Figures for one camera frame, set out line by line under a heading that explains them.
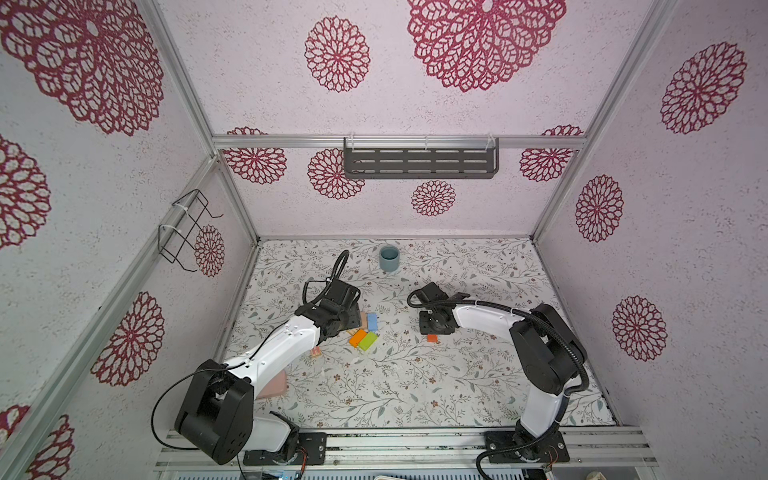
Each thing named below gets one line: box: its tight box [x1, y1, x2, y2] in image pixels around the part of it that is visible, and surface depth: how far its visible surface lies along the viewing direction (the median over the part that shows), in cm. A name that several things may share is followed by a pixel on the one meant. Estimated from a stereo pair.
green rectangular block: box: [358, 332, 378, 351], surface depth 94 cm
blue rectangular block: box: [368, 313, 377, 332], surface depth 97 cm
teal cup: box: [379, 245, 401, 272], surface depth 111 cm
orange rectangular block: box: [349, 329, 367, 348], surface depth 94 cm
